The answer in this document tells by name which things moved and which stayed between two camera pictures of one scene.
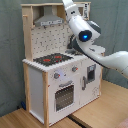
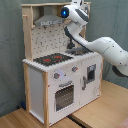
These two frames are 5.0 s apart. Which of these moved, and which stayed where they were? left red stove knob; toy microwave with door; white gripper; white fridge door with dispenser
Moved: white gripper
Stayed: left red stove knob; toy microwave with door; white fridge door with dispenser
